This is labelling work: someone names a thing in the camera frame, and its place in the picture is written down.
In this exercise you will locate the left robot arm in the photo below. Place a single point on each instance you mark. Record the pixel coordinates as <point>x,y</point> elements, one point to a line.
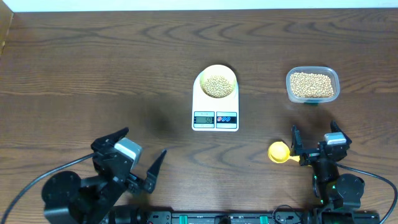
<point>70,199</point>

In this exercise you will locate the white digital kitchen scale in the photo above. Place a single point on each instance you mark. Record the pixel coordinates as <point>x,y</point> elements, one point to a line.
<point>214,114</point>

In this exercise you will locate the soybeans in bowl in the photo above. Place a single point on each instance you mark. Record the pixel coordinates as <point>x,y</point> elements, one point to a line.
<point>217,87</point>

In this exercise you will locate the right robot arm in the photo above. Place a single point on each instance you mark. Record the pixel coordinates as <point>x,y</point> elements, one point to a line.
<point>338,193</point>

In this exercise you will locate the black mounting rail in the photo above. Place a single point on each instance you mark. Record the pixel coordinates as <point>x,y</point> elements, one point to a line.
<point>242,217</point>

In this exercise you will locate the clear plastic bean container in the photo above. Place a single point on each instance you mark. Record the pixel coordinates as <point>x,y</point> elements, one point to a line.
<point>313,69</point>

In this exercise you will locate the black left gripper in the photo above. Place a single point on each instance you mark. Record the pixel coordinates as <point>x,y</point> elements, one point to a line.
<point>137,183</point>

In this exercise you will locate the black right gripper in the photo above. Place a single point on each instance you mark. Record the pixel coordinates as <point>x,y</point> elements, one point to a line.
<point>296,149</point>

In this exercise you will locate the pale yellow bowl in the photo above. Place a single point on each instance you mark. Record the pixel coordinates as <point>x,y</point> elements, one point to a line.
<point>218,70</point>

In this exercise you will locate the yellow measuring scoop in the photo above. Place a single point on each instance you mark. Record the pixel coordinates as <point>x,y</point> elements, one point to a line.
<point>279,152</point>

